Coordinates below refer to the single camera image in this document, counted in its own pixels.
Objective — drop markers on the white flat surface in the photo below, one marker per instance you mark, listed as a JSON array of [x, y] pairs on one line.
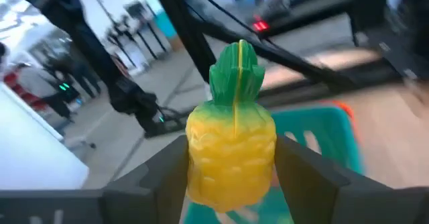
[[30, 150]]

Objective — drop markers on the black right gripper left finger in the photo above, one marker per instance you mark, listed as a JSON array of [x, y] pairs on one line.
[[161, 187]]

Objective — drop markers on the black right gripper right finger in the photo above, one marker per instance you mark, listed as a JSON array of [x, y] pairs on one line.
[[308, 187]]

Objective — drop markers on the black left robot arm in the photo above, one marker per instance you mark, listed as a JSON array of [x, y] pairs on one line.
[[83, 43]]

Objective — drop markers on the yellow toy pineapple green crown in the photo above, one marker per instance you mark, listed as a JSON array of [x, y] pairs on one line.
[[231, 157]]

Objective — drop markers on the black aluminium table frame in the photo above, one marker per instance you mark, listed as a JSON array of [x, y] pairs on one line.
[[187, 33]]

